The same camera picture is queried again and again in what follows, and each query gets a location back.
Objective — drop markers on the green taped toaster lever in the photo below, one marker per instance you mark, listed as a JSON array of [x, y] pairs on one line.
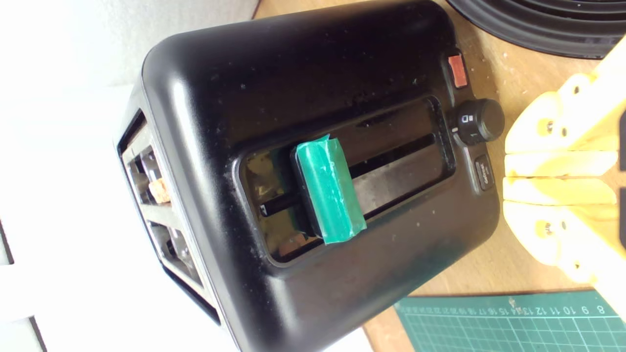
[[327, 190]]

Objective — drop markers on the black two-slot toaster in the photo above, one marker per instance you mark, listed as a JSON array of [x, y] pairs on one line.
[[220, 98]]

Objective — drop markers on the black round plate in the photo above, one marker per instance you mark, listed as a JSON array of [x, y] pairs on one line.
[[538, 24]]

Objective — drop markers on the green cutting mat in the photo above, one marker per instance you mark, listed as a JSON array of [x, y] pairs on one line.
[[513, 327]]

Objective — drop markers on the brown bread slice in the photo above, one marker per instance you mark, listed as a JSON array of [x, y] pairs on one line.
[[160, 191]]

